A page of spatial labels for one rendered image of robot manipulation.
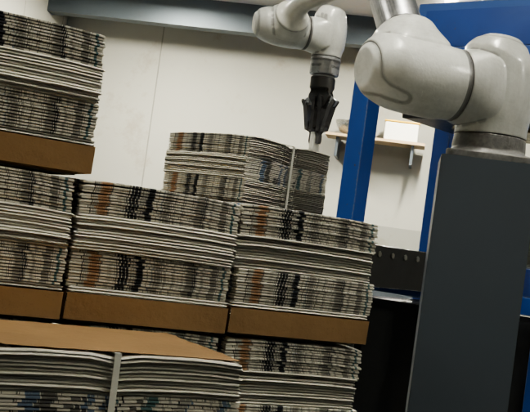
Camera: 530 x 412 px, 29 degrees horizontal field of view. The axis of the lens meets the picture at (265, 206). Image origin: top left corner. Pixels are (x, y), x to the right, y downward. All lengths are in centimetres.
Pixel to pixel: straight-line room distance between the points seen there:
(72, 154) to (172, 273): 26
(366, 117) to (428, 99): 182
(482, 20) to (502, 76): 170
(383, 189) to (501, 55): 975
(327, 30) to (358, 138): 96
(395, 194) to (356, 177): 801
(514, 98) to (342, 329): 66
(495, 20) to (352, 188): 81
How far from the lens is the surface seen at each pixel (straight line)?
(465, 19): 393
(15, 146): 160
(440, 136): 446
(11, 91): 161
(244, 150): 265
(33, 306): 162
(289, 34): 300
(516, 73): 222
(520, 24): 381
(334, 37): 307
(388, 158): 1196
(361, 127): 395
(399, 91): 211
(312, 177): 286
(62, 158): 162
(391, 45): 211
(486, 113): 219
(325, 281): 184
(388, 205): 1192
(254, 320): 177
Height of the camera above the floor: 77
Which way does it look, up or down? 2 degrees up
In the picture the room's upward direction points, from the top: 8 degrees clockwise
